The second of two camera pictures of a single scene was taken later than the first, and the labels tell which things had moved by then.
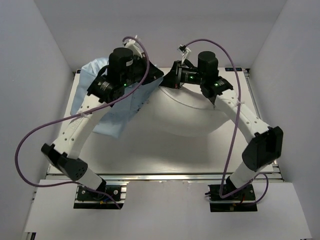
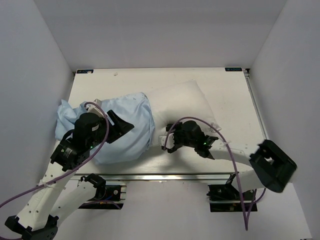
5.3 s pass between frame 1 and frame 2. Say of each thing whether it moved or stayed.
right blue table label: stayed
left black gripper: moved
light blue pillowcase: moved
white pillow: moved
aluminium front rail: stayed
